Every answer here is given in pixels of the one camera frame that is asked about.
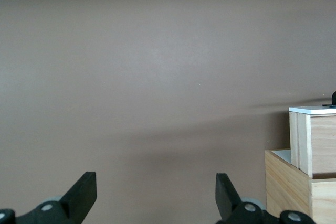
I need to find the wooden drawer cabinet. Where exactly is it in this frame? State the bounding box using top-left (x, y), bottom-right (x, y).
top-left (264, 149), bottom-right (336, 224)

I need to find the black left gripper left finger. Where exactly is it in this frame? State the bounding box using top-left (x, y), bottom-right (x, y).
top-left (0, 171), bottom-right (97, 224)

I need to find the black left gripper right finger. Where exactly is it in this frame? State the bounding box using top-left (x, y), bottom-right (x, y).
top-left (215, 173), bottom-right (314, 224)

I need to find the white-front drawer with black handle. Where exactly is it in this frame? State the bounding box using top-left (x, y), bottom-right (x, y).
top-left (288, 91), bottom-right (336, 178)

